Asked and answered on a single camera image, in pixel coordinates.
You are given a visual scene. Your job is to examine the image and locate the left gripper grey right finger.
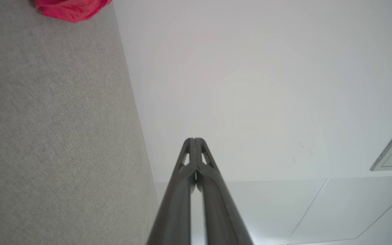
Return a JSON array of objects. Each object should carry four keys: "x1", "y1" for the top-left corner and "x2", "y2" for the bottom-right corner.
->
[{"x1": 195, "y1": 137, "x2": 254, "y2": 245}]

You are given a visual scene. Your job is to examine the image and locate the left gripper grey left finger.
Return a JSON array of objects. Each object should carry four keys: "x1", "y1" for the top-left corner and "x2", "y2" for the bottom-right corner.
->
[{"x1": 146, "y1": 138, "x2": 195, "y2": 245}]

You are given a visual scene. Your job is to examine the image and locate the red and white striped garment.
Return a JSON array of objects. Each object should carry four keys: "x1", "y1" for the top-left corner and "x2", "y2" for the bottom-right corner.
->
[{"x1": 29, "y1": 0, "x2": 113, "y2": 23}]

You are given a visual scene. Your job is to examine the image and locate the grey fabric sofa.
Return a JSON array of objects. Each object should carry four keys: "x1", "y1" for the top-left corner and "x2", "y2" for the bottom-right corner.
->
[{"x1": 0, "y1": 0, "x2": 159, "y2": 245}]

